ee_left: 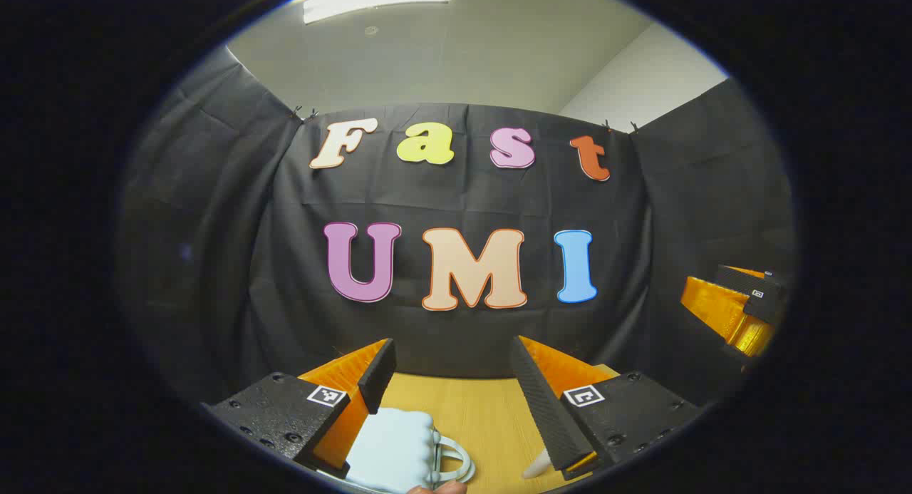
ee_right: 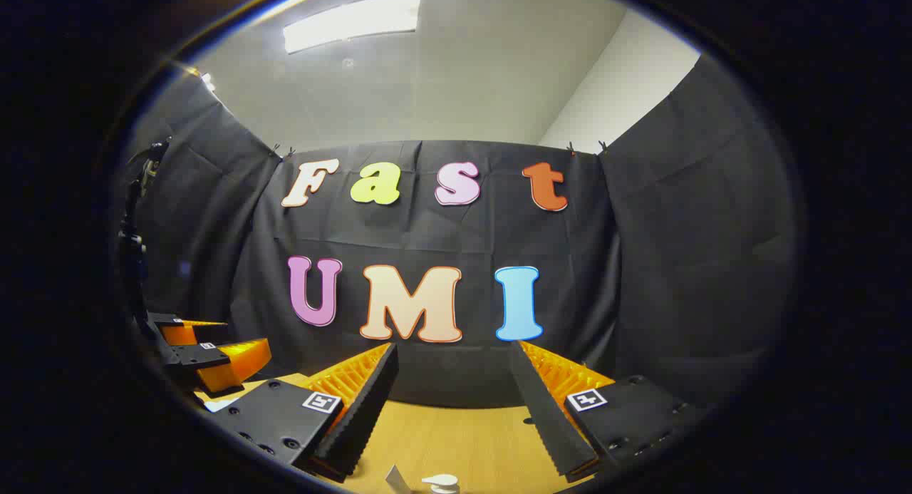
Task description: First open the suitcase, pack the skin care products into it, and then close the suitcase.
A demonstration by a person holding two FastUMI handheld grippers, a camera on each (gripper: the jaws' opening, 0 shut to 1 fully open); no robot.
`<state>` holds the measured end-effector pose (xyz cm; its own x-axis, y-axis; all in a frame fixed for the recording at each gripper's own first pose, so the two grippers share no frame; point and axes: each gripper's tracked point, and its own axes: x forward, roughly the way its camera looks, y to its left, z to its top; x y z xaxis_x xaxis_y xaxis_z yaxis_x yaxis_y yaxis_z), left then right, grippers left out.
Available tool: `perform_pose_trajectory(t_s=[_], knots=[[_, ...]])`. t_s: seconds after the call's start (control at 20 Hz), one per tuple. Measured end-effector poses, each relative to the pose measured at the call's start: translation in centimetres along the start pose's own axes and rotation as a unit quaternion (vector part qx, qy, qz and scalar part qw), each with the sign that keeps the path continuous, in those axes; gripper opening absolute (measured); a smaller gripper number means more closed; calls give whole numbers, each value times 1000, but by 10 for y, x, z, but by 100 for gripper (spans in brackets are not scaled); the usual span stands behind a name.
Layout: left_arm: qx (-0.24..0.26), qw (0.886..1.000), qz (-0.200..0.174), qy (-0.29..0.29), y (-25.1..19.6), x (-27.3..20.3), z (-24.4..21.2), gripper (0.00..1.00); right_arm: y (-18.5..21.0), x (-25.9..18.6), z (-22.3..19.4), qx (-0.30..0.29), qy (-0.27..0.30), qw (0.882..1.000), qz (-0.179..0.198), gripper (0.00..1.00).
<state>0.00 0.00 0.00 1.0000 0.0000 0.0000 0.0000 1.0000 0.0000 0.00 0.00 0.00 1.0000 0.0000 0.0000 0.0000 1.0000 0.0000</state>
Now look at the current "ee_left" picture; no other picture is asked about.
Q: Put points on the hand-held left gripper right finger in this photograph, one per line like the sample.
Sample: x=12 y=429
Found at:
x=545 y=408

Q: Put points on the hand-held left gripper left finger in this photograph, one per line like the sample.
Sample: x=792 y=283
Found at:
x=377 y=380

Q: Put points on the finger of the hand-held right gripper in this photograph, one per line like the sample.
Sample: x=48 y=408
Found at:
x=712 y=309
x=741 y=280

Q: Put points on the white pump bottle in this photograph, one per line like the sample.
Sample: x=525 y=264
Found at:
x=538 y=467

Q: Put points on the black backdrop cloth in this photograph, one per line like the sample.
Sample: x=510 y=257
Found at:
x=456 y=194

